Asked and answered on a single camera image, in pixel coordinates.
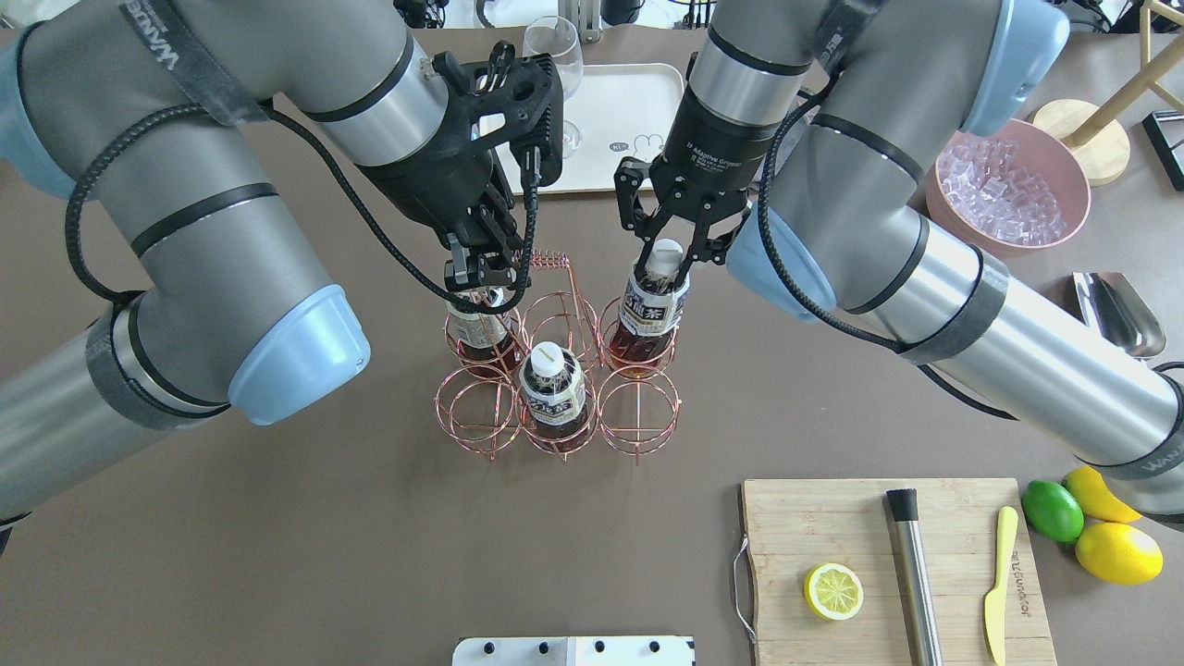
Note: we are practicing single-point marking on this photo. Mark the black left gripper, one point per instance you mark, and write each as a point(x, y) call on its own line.
point(427, 191)

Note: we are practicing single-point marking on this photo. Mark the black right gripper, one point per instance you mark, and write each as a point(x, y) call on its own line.
point(720, 148)

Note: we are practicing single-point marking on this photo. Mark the tea bottle taken out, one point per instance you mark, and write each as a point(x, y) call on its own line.
point(650, 308)

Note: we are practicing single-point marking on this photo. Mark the copper wire bottle basket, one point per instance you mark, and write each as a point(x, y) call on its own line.
point(633, 408)

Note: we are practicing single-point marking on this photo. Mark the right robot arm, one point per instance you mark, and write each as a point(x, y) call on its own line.
point(805, 130)

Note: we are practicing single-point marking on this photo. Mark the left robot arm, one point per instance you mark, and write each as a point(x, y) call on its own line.
point(132, 112)

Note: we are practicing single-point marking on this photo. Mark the cream rabbit tray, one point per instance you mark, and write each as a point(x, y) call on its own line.
point(622, 110)

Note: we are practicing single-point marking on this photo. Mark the clear wine glass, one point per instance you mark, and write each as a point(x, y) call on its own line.
point(558, 37)

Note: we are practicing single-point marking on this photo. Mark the pink bowl with ice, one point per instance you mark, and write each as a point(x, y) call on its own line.
point(1015, 192)

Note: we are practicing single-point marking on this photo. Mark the bamboo cutting board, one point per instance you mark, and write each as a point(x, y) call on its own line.
point(793, 525)

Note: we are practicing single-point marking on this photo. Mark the half lemon slice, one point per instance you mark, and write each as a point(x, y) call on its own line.
point(834, 592)

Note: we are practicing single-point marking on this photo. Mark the wooden glass drying rack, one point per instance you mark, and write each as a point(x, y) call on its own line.
point(1091, 132)

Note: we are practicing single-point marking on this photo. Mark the steel ice scoop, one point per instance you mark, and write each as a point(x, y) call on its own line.
point(1109, 304)

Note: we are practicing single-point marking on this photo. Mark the green lime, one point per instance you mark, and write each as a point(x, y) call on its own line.
point(1051, 510)

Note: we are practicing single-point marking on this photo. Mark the steel muddler black tip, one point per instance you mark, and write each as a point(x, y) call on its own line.
point(919, 605)

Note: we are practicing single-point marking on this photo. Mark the black mirror tray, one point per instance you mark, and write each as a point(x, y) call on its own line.
point(1155, 126)

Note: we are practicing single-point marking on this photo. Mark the yellow lemon upper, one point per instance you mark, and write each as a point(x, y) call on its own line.
point(1089, 489)

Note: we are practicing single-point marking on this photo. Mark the yellow lemon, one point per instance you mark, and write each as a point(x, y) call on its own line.
point(1089, 489)
point(1118, 553)

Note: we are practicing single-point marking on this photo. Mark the yellow plastic knife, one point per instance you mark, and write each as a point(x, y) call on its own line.
point(995, 600)

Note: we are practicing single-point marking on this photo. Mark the yellow lemon lower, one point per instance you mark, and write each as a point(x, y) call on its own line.
point(1118, 553)

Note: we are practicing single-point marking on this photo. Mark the tea bottle by handle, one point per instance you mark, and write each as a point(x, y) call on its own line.
point(484, 339)

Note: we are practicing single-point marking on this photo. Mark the tea bottle near pedestal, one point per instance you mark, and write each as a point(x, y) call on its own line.
point(553, 383)

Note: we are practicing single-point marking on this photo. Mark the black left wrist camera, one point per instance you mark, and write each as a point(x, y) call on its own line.
point(508, 99)

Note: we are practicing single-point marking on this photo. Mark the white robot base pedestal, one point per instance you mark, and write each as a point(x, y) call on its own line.
point(629, 649)

